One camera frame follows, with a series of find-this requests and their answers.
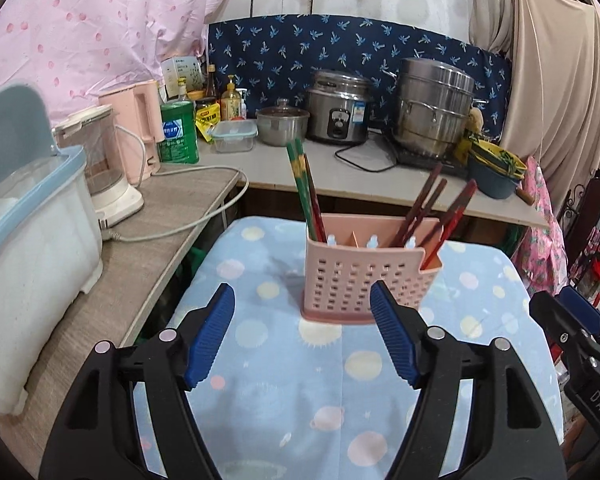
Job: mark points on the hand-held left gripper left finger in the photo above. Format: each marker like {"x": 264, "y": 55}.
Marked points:
{"x": 210, "y": 330}

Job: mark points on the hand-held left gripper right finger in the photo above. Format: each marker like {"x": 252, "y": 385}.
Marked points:
{"x": 392, "y": 335}

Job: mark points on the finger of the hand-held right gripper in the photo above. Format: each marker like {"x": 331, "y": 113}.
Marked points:
{"x": 582, "y": 312}
{"x": 555, "y": 320}

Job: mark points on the pink perforated utensil holder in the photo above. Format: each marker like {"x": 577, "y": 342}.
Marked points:
{"x": 345, "y": 270}

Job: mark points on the green chopstick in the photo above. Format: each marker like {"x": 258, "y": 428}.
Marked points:
{"x": 303, "y": 160}
{"x": 301, "y": 195}

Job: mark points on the pink floral cloth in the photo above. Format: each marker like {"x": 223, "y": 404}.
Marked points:
{"x": 540, "y": 240}

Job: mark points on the wooden countertop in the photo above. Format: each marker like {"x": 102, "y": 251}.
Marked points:
{"x": 130, "y": 280}

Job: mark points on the blue spotted tablecloth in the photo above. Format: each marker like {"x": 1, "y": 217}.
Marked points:
{"x": 280, "y": 400}

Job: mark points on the black metal chair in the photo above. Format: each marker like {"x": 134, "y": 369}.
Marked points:
{"x": 592, "y": 200}

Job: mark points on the blue bowl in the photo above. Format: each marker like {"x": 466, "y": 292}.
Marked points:
{"x": 495, "y": 187}

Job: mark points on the yellow green patterned bowl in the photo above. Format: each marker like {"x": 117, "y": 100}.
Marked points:
{"x": 500, "y": 157}

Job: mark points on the black induction cooker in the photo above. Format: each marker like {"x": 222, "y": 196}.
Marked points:
{"x": 415, "y": 162}

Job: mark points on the white dish box blue lid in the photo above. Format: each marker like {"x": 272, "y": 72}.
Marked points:
{"x": 35, "y": 270}

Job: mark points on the clear food container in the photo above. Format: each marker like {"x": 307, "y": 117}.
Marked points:
{"x": 234, "y": 136}

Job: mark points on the green canister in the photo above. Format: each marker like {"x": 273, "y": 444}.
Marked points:
{"x": 180, "y": 135}

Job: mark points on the glass kettle white base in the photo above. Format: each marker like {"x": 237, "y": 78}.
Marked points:
{"x": 105, "y": 160}

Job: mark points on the yellow packet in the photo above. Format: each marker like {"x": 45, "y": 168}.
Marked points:
{"x": 207, "y": 122}

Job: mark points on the small steel pot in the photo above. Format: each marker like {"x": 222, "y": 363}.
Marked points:
{"x": 280, "y": 127}

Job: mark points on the yellow sponge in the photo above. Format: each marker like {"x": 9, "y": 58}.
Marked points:
{"x": 476, "y": 120}

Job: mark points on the pink electric kettle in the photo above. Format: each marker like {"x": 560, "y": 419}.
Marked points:
{"x": 135, "y": 125}

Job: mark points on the yellow pump bottle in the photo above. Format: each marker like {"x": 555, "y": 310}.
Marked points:
{"x": 231, "y": 102}

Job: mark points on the steel steamer pot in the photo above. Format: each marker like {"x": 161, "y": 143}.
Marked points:
{"x": 430, "y": 105}

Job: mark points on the steel rice cooker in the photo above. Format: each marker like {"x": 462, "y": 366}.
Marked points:
{"x": 337, "y": 105}

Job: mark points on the clear bottle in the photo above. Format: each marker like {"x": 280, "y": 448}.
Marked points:
{"x": 183, "y": 92}

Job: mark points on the dark glass bottle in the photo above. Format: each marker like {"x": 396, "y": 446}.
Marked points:
{"x": 211, "y": 82}

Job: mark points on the beige curtain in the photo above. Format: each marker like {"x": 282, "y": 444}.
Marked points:
{"x": 555, "y": 60}

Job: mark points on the white carton box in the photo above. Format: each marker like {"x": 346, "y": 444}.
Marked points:
{"x": 180, "y": 75}

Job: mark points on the navy patterned cloth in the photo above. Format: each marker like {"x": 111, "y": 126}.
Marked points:
{"x": 290, "y": 50}

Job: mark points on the pink spotted curtain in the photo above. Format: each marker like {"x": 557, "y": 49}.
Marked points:
{"x": 105, "y": 20}

